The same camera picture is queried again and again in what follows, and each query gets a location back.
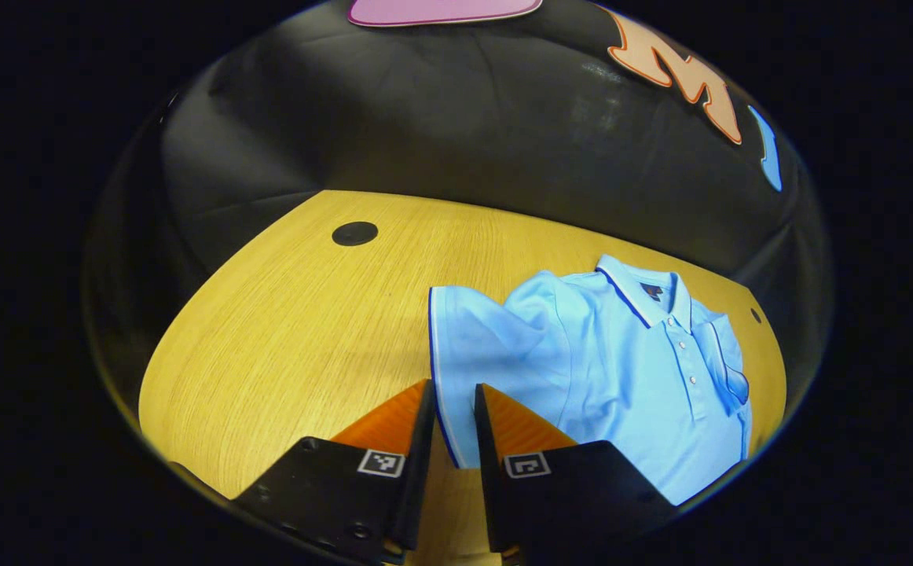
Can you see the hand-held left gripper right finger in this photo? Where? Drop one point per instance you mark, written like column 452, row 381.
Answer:
column 486, row 472

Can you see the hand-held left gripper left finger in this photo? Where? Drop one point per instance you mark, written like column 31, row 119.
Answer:
column 421, row 472

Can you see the light blue T-shirt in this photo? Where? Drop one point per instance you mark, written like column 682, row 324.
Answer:
column 606, row 377

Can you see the black backdrop cloth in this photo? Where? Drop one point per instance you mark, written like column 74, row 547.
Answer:
column 425, row 118

